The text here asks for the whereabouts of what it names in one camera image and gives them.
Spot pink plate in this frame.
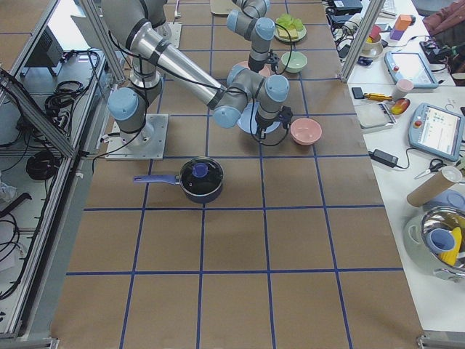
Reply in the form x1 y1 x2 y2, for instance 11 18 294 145
237 60 271 77

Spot green bowl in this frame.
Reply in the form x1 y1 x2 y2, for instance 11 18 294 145
280 51 308 73

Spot green lettuce leaf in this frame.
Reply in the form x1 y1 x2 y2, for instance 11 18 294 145
276 13 304 31

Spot black power adapter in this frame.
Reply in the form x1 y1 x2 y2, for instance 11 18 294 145
368 149 398 168

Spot lower teach pendant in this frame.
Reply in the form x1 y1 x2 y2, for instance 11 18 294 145
408 103 464 161

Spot brown bread slice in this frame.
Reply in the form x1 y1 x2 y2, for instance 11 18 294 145
277 28 299 40

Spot glass pot lid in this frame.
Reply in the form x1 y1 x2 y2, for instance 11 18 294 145
180 157 224 196

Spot pink bowl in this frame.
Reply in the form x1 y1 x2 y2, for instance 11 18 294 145
291 118 323 145

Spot red yellow mango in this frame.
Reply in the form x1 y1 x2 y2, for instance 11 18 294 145
390 98 411 116

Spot blue plate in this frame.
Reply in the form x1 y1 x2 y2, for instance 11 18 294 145
237 103 259 134

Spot aluminium frame post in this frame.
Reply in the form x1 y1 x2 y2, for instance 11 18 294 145
340 0 385 83

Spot cardboard tube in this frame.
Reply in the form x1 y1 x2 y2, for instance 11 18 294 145
406 166 463 207

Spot blue cup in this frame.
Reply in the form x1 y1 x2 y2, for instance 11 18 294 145
426 228 456 254

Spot white bowl with fruit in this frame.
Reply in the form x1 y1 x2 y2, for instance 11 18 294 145
360 34 384 58

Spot dark blue saucepan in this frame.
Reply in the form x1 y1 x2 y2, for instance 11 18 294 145
133 156 224 204

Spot upper teach pendant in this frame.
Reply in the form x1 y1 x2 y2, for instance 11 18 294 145
384 51 439 89

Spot scissors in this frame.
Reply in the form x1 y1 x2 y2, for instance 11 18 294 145
414 158 447 180

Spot green plate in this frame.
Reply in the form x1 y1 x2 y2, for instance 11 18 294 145
274 26 307 43

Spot teach pendant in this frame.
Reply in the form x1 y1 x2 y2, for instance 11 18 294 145
408 103 464 161
384 51 439 89

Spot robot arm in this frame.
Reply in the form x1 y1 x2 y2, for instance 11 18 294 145
227 0 275 73
102 1 293 144

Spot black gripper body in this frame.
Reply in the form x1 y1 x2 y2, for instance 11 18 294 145
255 105 293 134
267 50 280 72

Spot steel mixing bowl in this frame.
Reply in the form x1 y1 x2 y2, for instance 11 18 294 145
403 206 464 282

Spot yellow handled tool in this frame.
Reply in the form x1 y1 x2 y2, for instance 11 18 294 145
364 93 392 102

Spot white paper cup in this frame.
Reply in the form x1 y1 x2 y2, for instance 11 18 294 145
392 79 414 101

